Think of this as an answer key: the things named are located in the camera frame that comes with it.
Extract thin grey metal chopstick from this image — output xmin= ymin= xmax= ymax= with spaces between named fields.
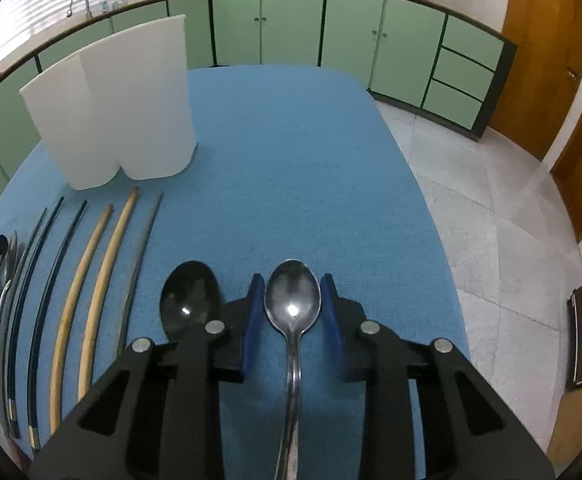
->
xmin=2 ymin=208 xmax=48 ymax=438

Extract black chopstick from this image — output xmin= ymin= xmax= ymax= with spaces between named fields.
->
xmin=26 ymin=200 xmax=88 ymax=455
xmin=4 ymin=195 xmax=64 ymax=439

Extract light wooden chopstick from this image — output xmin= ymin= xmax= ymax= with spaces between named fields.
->
xmin=49 ymin=204 xmax=113 ymax=434
xmin=77 ymin=186 xmax=139 ymax=401

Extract black plastic spoon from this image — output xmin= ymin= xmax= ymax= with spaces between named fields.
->
xmin=160 ymin=260 xmax=224 ymax=341

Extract silver metal spoon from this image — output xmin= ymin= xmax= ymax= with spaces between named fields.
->
xmin=264 ymin=259 xmax=321 ymax=479

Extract green lower kitchen cabinets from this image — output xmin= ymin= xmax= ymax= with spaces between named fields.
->
xmin=0 ymin=0 xmax=517 ymax=195

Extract white plastic utensil holder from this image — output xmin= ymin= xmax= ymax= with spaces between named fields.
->
xmin=18 ymin=15 xmax=197 ymax=190

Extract chrome sink faucet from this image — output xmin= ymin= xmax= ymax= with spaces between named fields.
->
xmin=66 ymin=0 xmax=93 ymax=20

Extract blue tablecloth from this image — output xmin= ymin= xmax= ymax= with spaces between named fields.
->
xmin=0 ymin=65 xmax=468 ymax=479

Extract wooden door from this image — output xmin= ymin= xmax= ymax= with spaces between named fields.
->
xmin=490 ymin=0 xmax=582 ymax=240

